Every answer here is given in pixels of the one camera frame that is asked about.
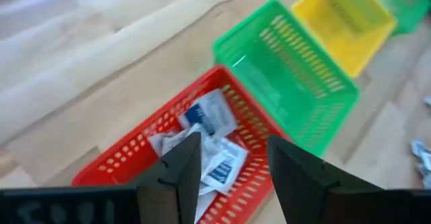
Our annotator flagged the red plastic basket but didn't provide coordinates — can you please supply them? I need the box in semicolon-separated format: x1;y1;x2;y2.
71;65;291;224

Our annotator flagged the green plastic basket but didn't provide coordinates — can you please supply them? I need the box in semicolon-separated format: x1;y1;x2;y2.
365;0;431;36
212;0;360;157

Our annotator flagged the black print white packet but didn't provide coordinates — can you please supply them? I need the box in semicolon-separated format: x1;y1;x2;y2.
201;137;250;195
194;190;218;224
178;88;239;138
147;122;203;157

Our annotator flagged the yellow plastic basket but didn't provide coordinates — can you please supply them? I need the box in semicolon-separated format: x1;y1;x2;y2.
291;0;398;79

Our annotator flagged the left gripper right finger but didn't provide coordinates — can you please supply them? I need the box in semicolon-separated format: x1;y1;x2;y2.
267;135;385;224

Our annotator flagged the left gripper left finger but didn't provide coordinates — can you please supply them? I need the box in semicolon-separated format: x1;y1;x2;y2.
136;132;203;224

